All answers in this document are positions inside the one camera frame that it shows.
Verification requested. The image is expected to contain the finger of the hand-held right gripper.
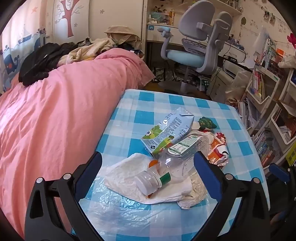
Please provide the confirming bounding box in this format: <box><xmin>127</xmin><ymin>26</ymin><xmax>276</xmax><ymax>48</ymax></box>
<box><xmin>268</xmin><ymin>163</ymin><xmax>293</xmax><ymax>186</ymax></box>

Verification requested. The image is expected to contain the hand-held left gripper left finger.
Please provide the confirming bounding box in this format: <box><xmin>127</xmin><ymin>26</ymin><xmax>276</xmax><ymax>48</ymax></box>
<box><xmin>24</xmin><ymin>151</ymin><xmax>103</xmax><ymax>241</ymax></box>

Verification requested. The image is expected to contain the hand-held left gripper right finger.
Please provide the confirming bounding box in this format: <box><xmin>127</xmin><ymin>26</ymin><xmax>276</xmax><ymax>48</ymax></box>
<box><xmin>194</xmin><ymin>151</ymin><xmax>271</xmax><ymax>241</ymax></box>

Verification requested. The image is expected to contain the red orange snack wrapper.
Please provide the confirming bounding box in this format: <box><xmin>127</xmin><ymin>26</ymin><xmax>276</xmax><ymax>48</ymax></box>
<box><xmin>205</xmin><ymin>132</ymin><xmax>230</xmax><ymax>171</ymax></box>

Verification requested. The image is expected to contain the clear plastic bottle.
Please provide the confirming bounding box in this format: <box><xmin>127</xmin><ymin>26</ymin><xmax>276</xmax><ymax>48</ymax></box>
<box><xmin>134</xmin><ymin>133</ymin><xmax>212</xmax><ymax>196</ymax></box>

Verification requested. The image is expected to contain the large white tissue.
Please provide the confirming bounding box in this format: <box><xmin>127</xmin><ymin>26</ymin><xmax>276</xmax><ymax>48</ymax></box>
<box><xmin>104</xmin><ymin>153</ymin><xmax>193</xmax><ymax>205</ymax></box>

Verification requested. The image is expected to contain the crumpled white tissue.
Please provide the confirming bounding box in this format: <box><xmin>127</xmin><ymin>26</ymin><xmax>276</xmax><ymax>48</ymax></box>
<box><xmin>178</xmin><ymin>171</ymin><xmax>209</xmax><ymax>209</ymax></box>

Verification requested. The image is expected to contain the blue yellow box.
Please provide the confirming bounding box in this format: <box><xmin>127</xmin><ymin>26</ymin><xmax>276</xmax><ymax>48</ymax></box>
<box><xmin>285</xmin><ymin>145</ymin><xmax>296</xmax><ymax>167</ymax></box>

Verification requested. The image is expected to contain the row of books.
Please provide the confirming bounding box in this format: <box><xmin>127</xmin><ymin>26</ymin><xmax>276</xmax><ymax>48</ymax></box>
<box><xmin>251</xmin><ymin>70</ymin><xmax>266</xmax><ymax>100</ymax></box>
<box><xmin>253</xmin><ymin>131</ymin><xmax>278</xmax><ymax>168</ymax></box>

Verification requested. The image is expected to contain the green crumpled wrapper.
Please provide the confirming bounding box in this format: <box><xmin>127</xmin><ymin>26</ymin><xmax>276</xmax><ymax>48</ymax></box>
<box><xmin>193</xmin><ymin>116</ymin><xmax>218</xmax><ymax>132</ymax></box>

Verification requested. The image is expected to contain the blue green milk carton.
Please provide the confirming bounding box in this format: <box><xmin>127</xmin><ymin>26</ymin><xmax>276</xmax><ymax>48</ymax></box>
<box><xmin>141</xmin><ymin>107</ymin><xmax>195</xmax><ymax>158</ymax></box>

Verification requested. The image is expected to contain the pink blanket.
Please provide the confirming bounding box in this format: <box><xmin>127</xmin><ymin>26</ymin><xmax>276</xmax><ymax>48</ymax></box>
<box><xmin>0</xmin><ymin>50</ymin><xmax>156</xmax><ymax>239</ymax></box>

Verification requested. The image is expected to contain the white bookshelf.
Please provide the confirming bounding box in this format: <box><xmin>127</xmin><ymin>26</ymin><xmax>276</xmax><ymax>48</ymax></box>
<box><xmin>240</xmin><ymin>62</ymin><xmax>296</xmax><ymax>168</ymax></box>

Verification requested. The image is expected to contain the blue checkered tablecloth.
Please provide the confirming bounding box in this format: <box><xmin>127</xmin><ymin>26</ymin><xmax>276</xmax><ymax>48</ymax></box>
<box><xmin>72</xmin><ymin>89</ymin><xmax>271</xmax><ymax>241</ymax></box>

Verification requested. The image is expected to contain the white drawer cabinet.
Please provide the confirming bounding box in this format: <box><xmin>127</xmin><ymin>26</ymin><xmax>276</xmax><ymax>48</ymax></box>
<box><xmin>208</xmin><ymin>67</ymin><xmax>234</xmax><ymax>100</ymax></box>

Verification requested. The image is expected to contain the clear plastic bag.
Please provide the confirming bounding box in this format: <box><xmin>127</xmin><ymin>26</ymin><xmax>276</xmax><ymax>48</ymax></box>
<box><xmin>228</xmin><ymin>70</ymin><xmax>253</xmax><ymax>103</ymax></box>

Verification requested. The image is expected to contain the white cloth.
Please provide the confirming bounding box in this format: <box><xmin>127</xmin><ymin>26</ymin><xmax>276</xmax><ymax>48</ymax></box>
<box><xmin>277</xmin><ymin>55</ymin><xmax>296</xmax><ymax>69</ymax></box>

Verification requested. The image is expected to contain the white printer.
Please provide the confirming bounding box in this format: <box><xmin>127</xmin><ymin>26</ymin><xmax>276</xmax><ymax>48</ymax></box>
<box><xmin>224</xmin><ymin>60</ymin><xmax>253</xmax><ymax>79</ymax></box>

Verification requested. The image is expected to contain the black clothing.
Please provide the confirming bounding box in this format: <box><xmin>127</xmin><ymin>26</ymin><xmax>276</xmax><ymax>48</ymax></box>
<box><xmin>18</xmin><ymin>43</ymin><xmax>79</xmax><ymax>86</ymax></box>

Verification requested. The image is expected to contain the leaning books group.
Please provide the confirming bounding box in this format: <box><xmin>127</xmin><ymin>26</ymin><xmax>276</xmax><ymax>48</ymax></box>
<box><xmin>253</xmin><ymin>30</ymin><xmax>278</xmax><ymax>68</ymax></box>

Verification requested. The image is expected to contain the beige clothing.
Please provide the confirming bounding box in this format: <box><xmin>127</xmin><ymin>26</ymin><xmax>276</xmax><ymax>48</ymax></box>
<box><xmin>58</xmin><ymin>38</ymin><xmax>118</xmax><ymax>66</ymax></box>

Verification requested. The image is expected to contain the grey desk chair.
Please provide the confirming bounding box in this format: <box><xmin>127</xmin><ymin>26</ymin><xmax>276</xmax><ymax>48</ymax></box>
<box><xmin>157</xmin><ymin>0</ymin><xmax>234</xmax><ymax>93</ymax></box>

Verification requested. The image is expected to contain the tan cloth bag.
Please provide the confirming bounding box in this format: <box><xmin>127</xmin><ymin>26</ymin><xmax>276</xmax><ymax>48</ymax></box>
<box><xmin>104</xmin><ymin>25</ymin><xmax>142</xmax><ymax>50</ymax></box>

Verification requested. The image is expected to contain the white desk with shelves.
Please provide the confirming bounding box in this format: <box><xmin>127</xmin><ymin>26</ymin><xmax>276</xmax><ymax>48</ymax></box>
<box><xmin>143</xmin><ymin>0</ymin><xmax>243</xmax><ymax>61</ymax></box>

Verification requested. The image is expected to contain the whale printed curtain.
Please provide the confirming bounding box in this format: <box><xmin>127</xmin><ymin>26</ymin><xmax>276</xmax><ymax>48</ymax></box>
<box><xmin>0</xmin><ymin>0</ymin><xmax>56</xmax><ymax>93</ymax></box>

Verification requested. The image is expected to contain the white wardrobe with tree decal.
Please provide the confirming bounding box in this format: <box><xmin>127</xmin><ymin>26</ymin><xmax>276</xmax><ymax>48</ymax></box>
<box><xmin>53</xmin><ymin>0</ymin><xmax>144</xmax><ymax>48</ymax></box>

